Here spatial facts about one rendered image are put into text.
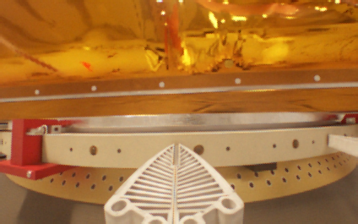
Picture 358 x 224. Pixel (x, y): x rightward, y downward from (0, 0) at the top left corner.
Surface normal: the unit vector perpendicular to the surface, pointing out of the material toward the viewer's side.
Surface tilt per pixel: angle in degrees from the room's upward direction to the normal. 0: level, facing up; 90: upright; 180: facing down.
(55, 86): 91
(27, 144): 90
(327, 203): 62
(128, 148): 90
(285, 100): 90
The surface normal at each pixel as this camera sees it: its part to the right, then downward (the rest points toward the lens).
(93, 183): -0.17, -0.53
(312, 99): -0.10, -0.07
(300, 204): 0.18, -0.53
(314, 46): -0.07, 0.54
